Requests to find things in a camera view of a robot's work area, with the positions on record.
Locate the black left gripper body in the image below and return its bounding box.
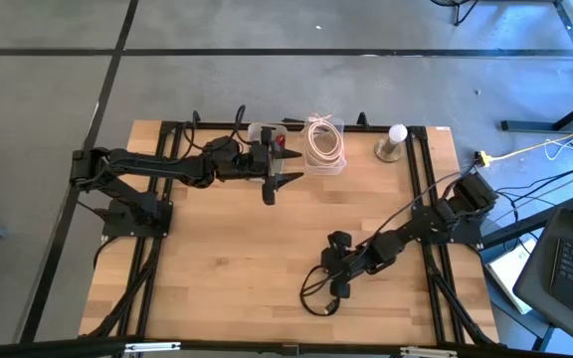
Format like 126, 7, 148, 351
239, 143, 264, 181

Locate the white box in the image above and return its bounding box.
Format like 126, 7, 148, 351
484, 238, 539, 315

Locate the white thin floor cable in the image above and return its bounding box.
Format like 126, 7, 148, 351
543, 134, 573, 161

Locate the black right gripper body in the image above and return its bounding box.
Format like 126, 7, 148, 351
320, 247, 367, 282

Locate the black bar with silver brackets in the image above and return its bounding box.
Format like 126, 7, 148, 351
0, 335, 573, 358

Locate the white ball on stand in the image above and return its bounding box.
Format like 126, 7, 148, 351
374, 122, 409, 164

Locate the clear plastic bin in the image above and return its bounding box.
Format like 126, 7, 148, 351
246, 121, 289, 183
300, 114, 348, 177

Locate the black aluminium table frame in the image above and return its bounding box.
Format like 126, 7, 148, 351
80, 109, 500, 349

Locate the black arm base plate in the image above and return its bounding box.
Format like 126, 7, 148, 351
100, 198, 174, 239
411, 204, 484, 250

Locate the black USB cable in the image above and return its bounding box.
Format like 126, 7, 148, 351
298, 265, 342, 318

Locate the black desk leg frame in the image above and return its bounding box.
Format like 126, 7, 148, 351
430, 0, 573, 133

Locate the yellow power plug with cable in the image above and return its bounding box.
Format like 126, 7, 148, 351
474, 121, 573, 168

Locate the laptop computer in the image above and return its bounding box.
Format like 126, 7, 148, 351
512, 206, 573, 355

